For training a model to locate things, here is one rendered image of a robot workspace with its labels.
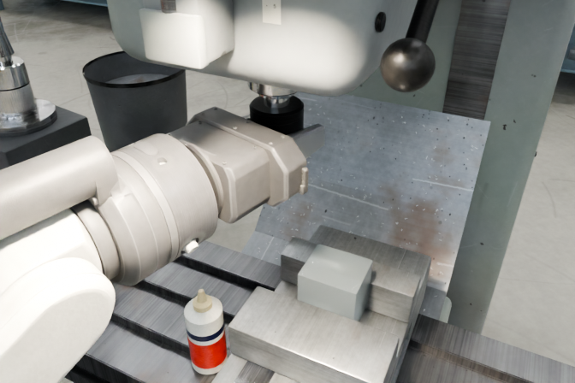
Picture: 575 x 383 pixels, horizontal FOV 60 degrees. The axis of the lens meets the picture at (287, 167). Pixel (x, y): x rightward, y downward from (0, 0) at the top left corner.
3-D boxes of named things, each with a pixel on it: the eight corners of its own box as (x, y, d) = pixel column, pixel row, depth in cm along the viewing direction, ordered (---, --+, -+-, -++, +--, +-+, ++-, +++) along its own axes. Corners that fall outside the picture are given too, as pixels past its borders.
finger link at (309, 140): (317, 148, 46) (272, 175, 42) (318, 117, 44) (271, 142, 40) (331, 154, 45) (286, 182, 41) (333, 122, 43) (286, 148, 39)
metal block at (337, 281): (352, 338, 49) (356, 294, 46) (296, 317, 51) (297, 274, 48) (368, 302, 53) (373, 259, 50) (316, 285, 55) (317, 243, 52)
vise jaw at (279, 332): (376, 416, 43) (382, 387, 41) (228, 353, 49) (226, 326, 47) (395, 362, 48) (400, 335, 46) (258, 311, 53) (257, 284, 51)
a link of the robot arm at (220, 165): (311, 123, 37) (181, 191, 29) (308, 226, 42) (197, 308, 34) (198, 80, 44) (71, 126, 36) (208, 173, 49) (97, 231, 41)
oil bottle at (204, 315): (215, 381, 54) (206, 310, 48) (184, 367, 56) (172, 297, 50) (234, 353, 57) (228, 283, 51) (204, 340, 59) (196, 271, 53)
